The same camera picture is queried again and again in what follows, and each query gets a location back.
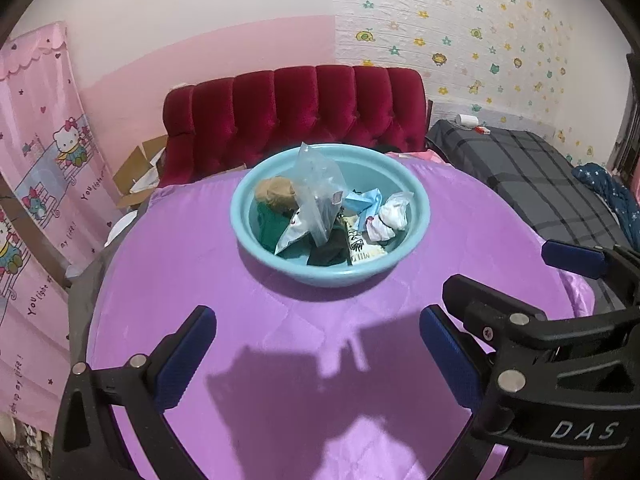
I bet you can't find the metal bed frame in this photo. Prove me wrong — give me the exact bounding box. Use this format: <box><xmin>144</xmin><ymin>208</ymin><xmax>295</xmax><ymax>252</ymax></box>
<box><xmin>612</xmin><ymin>55</ymin><xmax>640</xmax><ymax>181</ymax></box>

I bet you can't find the light blue plastic basin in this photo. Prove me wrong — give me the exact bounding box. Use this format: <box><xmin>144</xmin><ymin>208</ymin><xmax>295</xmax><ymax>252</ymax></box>
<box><xmin>230</xmin><ymin>143</ymin><xmax>431</xmax><ymax>288</ymax></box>

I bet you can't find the tan knitted sock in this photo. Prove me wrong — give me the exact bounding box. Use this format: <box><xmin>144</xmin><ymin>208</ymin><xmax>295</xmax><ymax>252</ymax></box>
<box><xmin>255</xmin><ymin>176</ymin><xmax>297</xmax><ymax>212</ymax></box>

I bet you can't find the black glove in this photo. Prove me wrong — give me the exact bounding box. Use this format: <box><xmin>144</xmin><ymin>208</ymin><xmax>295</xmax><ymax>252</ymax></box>
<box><xmin>306</xmin><ymin>237</ymin><xmax>351</xmax><ymax>267</ymax></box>

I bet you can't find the dark blue starry cloth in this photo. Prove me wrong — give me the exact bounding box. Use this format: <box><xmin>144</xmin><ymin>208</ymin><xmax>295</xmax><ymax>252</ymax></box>
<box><xmin>571</xmin><ymin>162</ymin><xmax>640</xmax><ymax>251</ymax></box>

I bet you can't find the cardboard box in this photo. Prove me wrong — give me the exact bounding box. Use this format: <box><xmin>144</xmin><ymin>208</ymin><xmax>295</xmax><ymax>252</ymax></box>
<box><xmin>112</xmin><ymin>135</ymin><xmax>171</xmax><ymax>211</ymax></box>

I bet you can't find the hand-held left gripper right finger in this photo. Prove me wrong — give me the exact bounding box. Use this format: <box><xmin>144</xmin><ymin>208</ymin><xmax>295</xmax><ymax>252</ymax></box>
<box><xmin>419</xmin><ymin>304</ymin><xmax>506</xmax><ymax>480</ymax></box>

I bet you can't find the green scouring cloth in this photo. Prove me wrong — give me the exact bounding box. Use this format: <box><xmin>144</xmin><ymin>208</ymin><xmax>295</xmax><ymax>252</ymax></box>
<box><xmin>257</xmin><ymin>202</ymin><xmax>293</xmax><ymax>255</ymax></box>

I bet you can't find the blue face mask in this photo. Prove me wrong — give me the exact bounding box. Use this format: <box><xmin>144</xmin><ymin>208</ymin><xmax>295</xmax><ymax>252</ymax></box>
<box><xmin>342</xmin><ymin>189</ymin><xmax>385</xmax><ymax>216</ymax></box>

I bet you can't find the red tufted velvet chair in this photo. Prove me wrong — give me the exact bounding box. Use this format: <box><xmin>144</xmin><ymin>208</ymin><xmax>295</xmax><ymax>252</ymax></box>
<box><xmin>161</xmin><ymin>64</ymin><xmax>428</xmax><ymax>188</ymax></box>

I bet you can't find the clear plastic zip bag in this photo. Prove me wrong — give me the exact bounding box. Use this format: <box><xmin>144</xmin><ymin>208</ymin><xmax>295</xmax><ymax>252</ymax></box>
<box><xmin>287</xmin><ymin>143</ymin><xmax>348</xmax><ymax>248</ymax></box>

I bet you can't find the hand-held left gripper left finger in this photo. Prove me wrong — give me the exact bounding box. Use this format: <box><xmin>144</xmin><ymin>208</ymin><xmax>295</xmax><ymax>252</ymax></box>
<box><xmin>52</xmin><ymin>305</ymin><xmax>218</xmax><ymax>480</ymax></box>

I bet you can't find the pink cartoon cat curtain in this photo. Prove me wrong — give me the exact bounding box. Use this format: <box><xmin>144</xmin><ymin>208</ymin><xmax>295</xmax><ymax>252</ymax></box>
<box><xmin>0</xmin><ymin>21</ymin><xmax>126</xmax><ymax>433</ymax></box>

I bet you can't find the brown and white snack packet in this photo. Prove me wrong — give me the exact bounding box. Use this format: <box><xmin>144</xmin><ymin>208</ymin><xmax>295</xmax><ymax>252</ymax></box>
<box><xmin>345</xmin><ymin>215</ymin><xmax>388</xmax><ymax>266</ymax></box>

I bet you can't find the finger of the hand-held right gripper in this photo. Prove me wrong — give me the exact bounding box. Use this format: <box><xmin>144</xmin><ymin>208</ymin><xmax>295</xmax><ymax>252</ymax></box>
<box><xmin>442</xmin><ymin>274</ymin><xmax>548</xmax><ymax>348</ymax></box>
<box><xmin>541</xmin><ymin>240</ymin><xmax>640</xmax><ymax>306</ymax></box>

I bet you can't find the white plastic bag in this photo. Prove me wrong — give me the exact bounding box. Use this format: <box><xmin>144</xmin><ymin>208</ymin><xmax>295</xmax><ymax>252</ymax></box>
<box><xmin>366</xmin><ymin>192</ymin><xmax>416</xmax><ymax>243</ymax></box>

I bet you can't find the grey table underlay cloth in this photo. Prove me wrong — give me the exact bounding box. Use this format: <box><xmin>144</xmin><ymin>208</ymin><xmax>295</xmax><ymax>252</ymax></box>
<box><xmin>66</xmin><ymin>195</ymin><xmax>151</xmax><ymax>366</ymax></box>

